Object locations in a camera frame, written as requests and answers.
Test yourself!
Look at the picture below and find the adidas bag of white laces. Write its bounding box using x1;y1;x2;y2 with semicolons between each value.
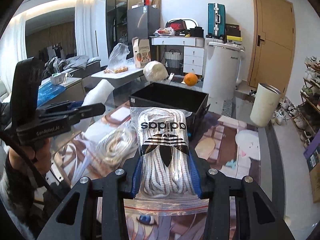
124;107;208;216

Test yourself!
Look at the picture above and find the clear bag of white rope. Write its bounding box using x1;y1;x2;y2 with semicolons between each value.
96;125;138;168

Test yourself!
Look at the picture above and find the left hand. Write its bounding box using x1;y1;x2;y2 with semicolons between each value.
9;139;52;175

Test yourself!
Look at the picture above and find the grey tray table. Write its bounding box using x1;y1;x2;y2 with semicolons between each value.
91;68;143;88

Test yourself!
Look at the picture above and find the clear plastic bag of snacks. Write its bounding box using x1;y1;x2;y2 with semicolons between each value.
104;43;135;74

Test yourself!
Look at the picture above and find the shoe rack with shoes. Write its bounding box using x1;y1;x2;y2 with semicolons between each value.
293;56;319;148

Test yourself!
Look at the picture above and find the cream tumbler cup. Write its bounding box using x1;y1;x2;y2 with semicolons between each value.
250;83;281;127

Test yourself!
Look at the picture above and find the black cardboard box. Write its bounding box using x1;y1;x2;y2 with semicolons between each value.
129;82;210;140

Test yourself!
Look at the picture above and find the white cabbage in wrap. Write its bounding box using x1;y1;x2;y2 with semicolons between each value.
143;61;169;82

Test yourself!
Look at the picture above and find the cardboard fruit box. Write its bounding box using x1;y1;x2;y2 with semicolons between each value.
132;37;151;68

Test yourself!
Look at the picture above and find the black glass cabinet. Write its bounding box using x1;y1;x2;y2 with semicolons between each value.
106;0;142;54

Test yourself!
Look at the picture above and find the white cylindrical appliance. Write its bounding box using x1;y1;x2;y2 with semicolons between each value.
202;38;245;101

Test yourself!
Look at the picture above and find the orange fruit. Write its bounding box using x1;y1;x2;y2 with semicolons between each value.
183;73;199;86

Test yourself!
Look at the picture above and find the woven basket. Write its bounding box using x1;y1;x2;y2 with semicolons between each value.
164;49;183;75

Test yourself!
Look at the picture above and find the wooden door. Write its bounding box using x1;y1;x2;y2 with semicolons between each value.
248;0;296;94

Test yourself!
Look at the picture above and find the red black bag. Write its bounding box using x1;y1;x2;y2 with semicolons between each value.
165;19;187;32

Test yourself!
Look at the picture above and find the white drawer desk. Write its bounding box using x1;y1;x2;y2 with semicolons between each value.
151;36;204;76

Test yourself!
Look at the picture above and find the teal suitcase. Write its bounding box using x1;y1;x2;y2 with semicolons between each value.
207;3;226;40

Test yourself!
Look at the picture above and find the knife with white handle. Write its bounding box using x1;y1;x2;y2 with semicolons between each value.
168;73;175;81

